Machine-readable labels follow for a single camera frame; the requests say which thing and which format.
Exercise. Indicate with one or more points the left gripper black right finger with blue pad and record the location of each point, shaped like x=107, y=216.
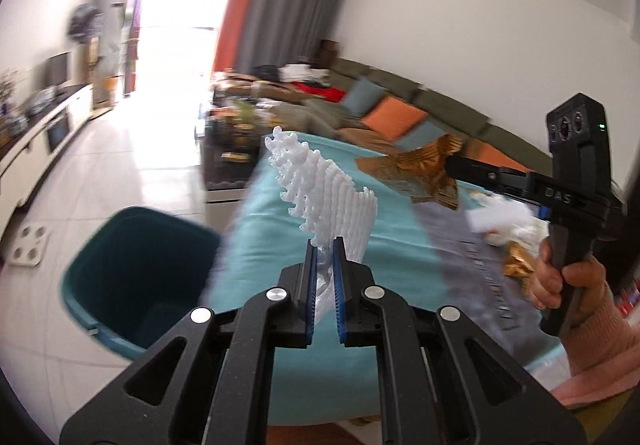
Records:
x=442, y=380

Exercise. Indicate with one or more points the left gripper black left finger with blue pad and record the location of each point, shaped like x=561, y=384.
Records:
x=208, y=379

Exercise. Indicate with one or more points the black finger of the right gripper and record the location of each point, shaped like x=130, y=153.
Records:
x=473, y=172

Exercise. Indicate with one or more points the gold foil wrapper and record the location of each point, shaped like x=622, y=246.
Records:
x=419, y=173

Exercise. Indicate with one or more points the white foam fruit net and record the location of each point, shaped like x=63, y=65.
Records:
x=327, y=201

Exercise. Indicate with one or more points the pink sleeved right forearm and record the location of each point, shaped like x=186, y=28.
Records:
x=603, y=355

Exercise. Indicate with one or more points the teal plastic trash bin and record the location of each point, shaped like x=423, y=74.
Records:
x=137, y=276

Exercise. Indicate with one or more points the person's right hand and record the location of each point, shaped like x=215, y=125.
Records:
x=548, y=284

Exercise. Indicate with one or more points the orange cushion near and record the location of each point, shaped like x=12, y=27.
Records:
x=477, y=150

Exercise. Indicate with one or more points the orange cushion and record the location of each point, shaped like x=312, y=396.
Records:
x=392, y=118
x=477, y=150

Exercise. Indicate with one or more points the crumpled white tissue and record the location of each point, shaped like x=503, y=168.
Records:
x=506, y=222

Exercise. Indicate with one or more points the small gold candy wrapper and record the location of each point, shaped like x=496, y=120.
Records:
x=519, y=264

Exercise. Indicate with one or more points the blue-grey cushion near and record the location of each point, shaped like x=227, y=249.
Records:
x=419, y=136

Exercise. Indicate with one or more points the blue-grey cushion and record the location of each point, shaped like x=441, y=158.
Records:
x=363, y=97
x=419, y=136

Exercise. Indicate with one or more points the teal and grey tablecloth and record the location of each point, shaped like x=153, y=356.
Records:
x=423, y=251

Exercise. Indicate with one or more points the orange cushion far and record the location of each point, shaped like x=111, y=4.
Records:
x=392, y=118

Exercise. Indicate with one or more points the olive green sectional sofa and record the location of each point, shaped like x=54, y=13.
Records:
x=314, y=115

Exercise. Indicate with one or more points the blue-grey cushion far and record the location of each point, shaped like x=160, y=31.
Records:
x=363, y=97

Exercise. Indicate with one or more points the red cloth on sofa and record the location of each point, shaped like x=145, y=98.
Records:
x=331, y=94

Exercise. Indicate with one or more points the white bathroom scale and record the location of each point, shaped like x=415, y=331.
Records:
x=29, y=245

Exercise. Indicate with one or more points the white folded clothes pile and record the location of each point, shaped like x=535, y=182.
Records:
x=291, y=73

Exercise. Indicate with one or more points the dark cluttered coffee table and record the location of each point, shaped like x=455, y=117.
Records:
x=231, y=144

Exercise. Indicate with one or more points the white TV cabinet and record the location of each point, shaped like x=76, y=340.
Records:
x=27, y=159

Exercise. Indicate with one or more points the orange and grey curtain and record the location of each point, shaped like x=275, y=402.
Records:
x=277, y=32

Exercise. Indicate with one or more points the small black monitor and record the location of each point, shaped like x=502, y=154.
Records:
x=57, y=72

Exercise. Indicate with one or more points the covered standing fan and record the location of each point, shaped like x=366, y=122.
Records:
x=86, y=23

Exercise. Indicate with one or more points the white standing air conditioner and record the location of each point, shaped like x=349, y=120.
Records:
x=109, y=77

